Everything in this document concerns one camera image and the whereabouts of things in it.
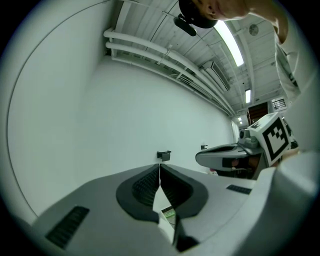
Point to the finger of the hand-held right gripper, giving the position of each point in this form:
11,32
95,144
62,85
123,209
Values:
210,158
233,145

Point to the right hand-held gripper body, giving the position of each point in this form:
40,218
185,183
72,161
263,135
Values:
275,137

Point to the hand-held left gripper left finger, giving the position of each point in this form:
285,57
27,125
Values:
100,212

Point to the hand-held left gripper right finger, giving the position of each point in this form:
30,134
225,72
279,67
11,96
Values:
215,200

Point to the person's right forearm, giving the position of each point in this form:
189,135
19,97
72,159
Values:
291,155

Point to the brown door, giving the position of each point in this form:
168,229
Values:
257,112

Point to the short ceiling light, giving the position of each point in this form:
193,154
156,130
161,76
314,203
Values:
247,96

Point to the person's light grey shirt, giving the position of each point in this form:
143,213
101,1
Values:
287,70

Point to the white air conditioner unit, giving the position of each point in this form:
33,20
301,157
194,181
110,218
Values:
220,75

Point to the long ceiling light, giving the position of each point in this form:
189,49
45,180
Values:
230,42

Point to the round ceiling fixture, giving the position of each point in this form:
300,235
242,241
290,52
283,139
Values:
253,29

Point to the white ceiling pipe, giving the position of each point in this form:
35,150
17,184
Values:
140,43
140,53

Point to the person's head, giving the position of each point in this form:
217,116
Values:
225,10

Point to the small black wall hook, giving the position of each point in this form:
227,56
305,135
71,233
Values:
203,147

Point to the black wall paper holder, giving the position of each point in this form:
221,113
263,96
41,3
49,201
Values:
165,156

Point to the black head camera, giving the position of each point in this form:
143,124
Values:
186,26

